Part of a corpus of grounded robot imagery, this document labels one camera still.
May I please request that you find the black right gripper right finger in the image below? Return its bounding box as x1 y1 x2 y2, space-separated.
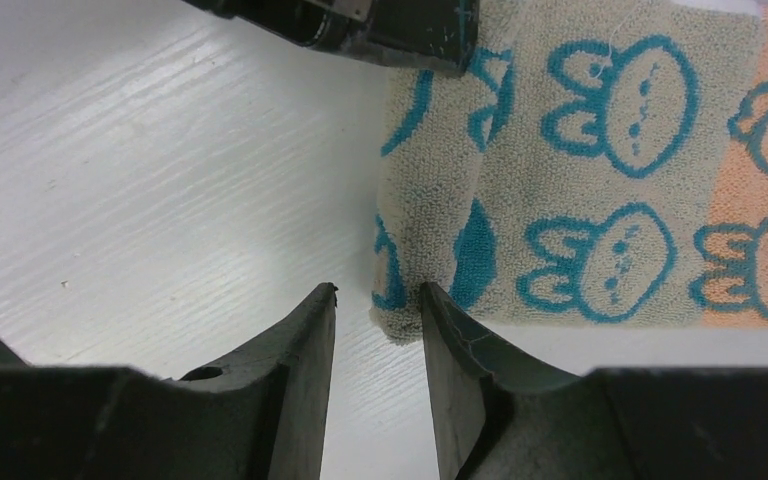
420 283 768 479

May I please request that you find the teal rabbit pattern towel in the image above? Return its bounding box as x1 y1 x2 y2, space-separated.
370 1 768 342

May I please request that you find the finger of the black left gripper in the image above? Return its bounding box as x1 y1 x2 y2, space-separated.
185 0 480 77

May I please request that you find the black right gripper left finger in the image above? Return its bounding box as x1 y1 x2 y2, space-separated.
0 283 337 479

